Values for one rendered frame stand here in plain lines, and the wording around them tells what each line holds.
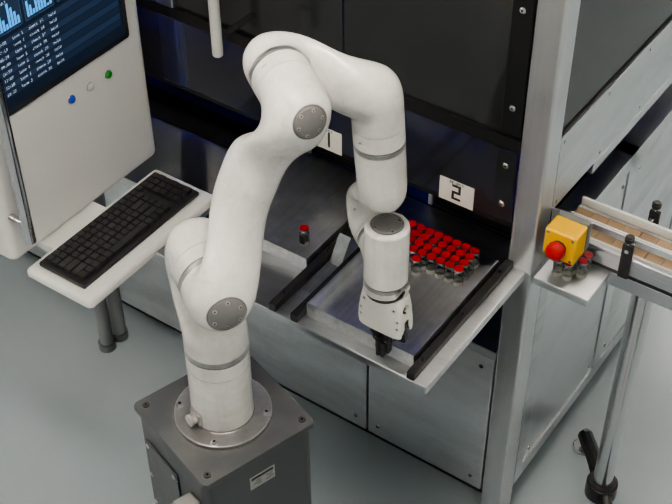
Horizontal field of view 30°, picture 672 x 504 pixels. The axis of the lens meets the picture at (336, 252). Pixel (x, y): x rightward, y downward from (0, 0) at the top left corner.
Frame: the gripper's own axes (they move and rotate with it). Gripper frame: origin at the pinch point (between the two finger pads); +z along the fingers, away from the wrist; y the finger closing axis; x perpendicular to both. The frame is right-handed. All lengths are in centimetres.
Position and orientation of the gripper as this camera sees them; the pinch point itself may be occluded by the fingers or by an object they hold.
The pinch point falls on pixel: (383, 345)
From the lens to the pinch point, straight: 248.4
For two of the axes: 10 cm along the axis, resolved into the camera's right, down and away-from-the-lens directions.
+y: -8.2, -3.8, 4.3
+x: -5.7, 5.5, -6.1
